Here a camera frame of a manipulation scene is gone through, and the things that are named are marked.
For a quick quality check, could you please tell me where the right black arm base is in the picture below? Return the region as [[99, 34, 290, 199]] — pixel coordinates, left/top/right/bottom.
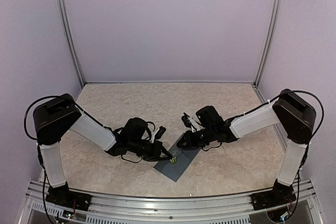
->
[[251, 179, 297, 210]]

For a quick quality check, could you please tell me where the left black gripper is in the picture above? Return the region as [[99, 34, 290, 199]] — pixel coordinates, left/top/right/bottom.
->
[[129, 138, 172, 162]]

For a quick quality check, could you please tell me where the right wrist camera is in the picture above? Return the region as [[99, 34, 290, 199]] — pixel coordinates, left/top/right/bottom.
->
[[181, 113, 201, 133]]

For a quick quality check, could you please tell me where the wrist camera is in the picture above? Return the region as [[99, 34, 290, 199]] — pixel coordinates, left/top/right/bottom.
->
[[150, 126, 166, 143], [181, 113, 201, 133]]

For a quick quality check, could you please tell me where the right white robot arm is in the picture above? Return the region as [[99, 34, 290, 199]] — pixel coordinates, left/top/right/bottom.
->
[[176, 89, 320, 205]]

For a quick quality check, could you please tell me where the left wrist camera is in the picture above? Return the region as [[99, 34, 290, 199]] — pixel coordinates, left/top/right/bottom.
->
[[150, 126, 166, 143]]

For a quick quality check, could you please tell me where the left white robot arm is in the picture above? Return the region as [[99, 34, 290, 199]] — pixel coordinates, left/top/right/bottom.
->
[[27, 93, 173, 206]]

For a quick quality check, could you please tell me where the aluminium front rail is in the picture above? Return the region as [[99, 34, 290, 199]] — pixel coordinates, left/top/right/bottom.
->
[[17, 180, 323, 223]]

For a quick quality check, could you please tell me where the dark blue envelope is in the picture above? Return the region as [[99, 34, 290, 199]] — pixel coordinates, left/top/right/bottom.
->
[[154, 143, 200, 182]]

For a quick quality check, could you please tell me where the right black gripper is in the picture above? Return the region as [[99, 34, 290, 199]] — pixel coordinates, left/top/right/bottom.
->
[[176, 126, 216, 149]]

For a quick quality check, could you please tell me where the left aluminium corner post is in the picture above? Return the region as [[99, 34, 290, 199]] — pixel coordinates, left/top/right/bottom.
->
[[57, 0, 86, 88]]

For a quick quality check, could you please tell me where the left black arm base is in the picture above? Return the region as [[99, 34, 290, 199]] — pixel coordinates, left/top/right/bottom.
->
[[46, 183, 92, 211]]

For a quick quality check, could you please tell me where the aluminium corner post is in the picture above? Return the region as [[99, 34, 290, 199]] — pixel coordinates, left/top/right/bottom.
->
[[254, 0, 281, 89], [57, 0, 86, 88]]

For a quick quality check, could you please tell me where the right aluminium corner post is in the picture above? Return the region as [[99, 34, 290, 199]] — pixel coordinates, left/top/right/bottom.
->
[[254, 0, 281, 89]]

